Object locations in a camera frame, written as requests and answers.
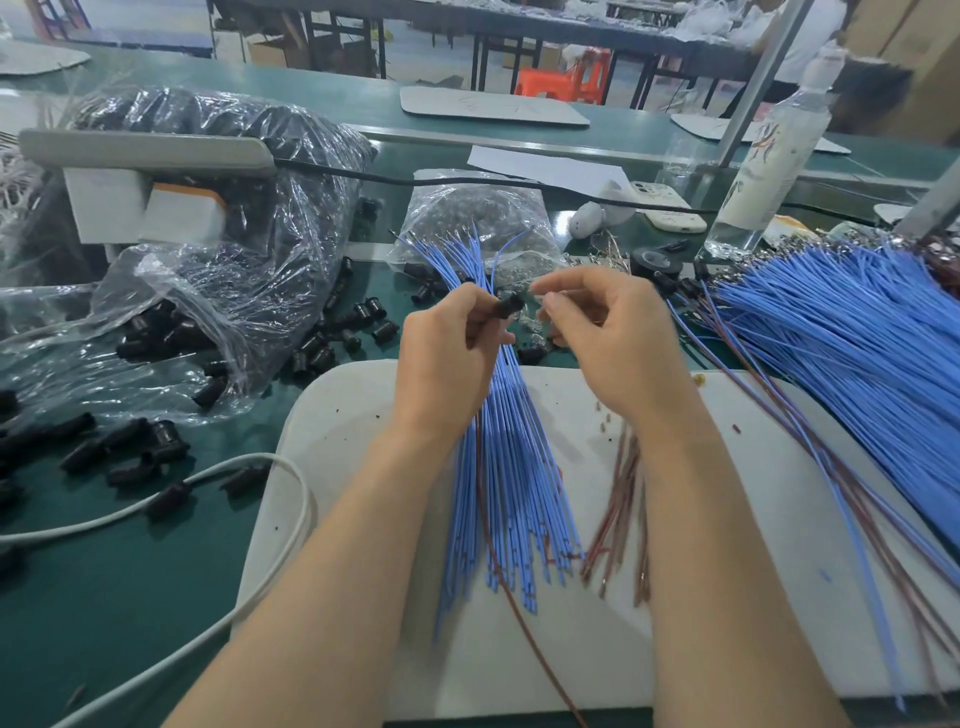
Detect person's left hand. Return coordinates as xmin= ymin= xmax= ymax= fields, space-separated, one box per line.
xmin=390 ymin=282 xmax=519 ymax=447

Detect person's right hand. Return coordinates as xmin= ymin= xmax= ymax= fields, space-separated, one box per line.
xmin=532 ymin=267 xmax=699 ymax=434

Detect large blue wire pile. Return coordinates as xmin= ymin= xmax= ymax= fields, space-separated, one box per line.
xmin=697 ymin=240 xmax=960 ymax=554

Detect pile of black plastic caps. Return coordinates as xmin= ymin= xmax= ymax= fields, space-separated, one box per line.
xmin=0 ymin=258 xmax=557 ymax=572

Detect large pile of blue wires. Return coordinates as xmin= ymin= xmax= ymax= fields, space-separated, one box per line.
xmin=690 ymin=303 xmax=960 ymax=665

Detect person's left forearm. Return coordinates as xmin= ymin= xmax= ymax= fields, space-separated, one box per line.
xmin=165 ymin=420 xmax=479 ymax=728

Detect person's right forearm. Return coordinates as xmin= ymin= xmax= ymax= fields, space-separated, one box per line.
xmin=630 ymin=405 xmax=854 ymax=728

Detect black tape roll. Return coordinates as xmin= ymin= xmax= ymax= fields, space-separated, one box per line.
xmin=630 ymin=247 xmax=680 ymax=282

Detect white computer mouse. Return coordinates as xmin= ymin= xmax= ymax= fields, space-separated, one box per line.
xmin=567 ymin=202 xmax=606 ymax=242

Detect white flat device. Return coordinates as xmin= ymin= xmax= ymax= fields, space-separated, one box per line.
xmin=607 ymin=181 xmax=707 ymax=236

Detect small clear plastic bag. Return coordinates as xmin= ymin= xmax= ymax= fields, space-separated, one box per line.
xmin=393 ymin=172 xmax=564 ymax=290

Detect white paper sheet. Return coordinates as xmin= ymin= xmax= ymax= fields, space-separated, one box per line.
xmin=468 ymin=145 xmax=632 ymax=200

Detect large clear plastic bag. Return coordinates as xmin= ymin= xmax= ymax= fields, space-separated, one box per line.
xmin=0 ymin=85 xmax=380 ymax=419

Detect white flat tray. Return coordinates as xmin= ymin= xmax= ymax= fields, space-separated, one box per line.
xmin=669 ymin=114 xmax=851 ymax=156
xmin=0 ymin=39 xmax=92 ymax=77
xmin=399 ymin=84 xmax=591 ymax=129

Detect white spray bottle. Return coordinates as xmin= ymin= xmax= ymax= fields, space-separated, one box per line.
xmin=702 ymin=45 xmax=849 ymax=260

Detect orange plastic stool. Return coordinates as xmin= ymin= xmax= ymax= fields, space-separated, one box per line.
xmin=516 ymin=48 xmax=614 ymax=104

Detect white orange charger adapter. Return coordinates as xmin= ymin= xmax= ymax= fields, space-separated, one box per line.
xmin=139 ymin=183 xmax=230 ymax=246

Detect white work board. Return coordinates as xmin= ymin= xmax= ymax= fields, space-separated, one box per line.
xmin=237 ymin=360 xmax=960 ymax=722

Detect white power strip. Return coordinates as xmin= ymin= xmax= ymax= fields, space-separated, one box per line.
xmin=18 ymin=127 xmax=276 ymax=174

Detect cardboard boxes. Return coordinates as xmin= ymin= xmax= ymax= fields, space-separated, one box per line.
xmin=840 ymin=0 xmax=960 ymax=144

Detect blue table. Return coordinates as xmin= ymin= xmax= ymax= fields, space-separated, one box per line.
xmin=30 ymin=0 xmax=215 ymax=56

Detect black power cord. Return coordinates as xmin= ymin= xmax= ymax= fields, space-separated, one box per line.
xmin=273 ymin=157 xmax=707 ymax=227

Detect slanted metal frame post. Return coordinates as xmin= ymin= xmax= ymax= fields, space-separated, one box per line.
xmin=715 ymin=0 xmax=815 ymax=167

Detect short metal frame post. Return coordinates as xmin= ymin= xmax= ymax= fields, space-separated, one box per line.
xmin=892 ymin=157 xmax=960 ymax=245

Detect long black-frame table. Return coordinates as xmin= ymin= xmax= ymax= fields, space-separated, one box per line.
xmin=210 ymin=0 xmax=756 ymax=107

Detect white charging cable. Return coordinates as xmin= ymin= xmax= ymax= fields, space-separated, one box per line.
xmin=0 ymin=450 xmax=317 ymax=728

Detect bundle of stripped brown wires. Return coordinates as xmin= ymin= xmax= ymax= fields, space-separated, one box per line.
xmin=0 ymin=135 xmax=44 ymax=242

